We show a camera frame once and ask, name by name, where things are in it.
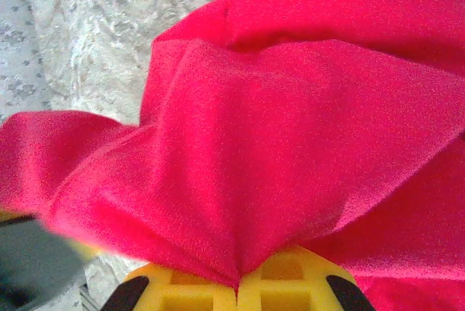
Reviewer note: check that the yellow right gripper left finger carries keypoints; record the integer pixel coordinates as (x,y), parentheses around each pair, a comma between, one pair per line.
(189,296)

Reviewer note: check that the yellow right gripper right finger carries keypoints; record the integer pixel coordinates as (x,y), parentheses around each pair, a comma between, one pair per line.
(283,296)

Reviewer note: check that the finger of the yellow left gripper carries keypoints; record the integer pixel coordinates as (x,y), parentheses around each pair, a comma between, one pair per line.
(32,263)

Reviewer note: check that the red t-shirt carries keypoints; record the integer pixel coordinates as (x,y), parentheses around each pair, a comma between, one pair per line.
(272,144)

